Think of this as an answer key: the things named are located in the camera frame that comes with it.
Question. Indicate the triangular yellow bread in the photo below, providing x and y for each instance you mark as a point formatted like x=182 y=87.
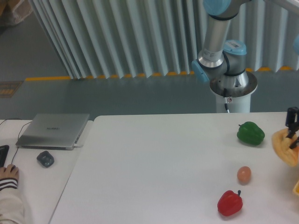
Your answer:
x=281 y=145

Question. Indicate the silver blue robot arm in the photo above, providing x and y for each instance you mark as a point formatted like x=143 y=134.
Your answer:
x=221 y=62

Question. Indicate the white striped sleeve forearm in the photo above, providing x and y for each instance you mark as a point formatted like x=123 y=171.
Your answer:
x=12 y=209

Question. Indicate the person's hand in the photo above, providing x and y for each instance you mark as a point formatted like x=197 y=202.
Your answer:
x=9 y=173

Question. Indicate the green bell pepper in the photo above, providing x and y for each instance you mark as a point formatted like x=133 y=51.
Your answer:
x=250 y=133

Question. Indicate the yellow container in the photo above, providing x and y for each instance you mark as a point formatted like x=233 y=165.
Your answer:
x=296 y=189

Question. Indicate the brown egg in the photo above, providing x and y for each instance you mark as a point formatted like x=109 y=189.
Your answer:
x=244 y=174

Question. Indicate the red bell pepper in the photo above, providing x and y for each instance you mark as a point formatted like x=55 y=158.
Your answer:
x=230 y=203

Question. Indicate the white folding screen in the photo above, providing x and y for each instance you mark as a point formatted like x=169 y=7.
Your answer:
x=116 y=38

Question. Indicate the silver closed laptop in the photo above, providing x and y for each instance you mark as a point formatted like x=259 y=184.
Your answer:
x=53 y=131

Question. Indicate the black keyboard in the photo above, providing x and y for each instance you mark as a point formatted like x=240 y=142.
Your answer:
x=3 y=154

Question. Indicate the white laptop cable plug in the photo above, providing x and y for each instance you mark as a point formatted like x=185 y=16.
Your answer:
x=78 y=145

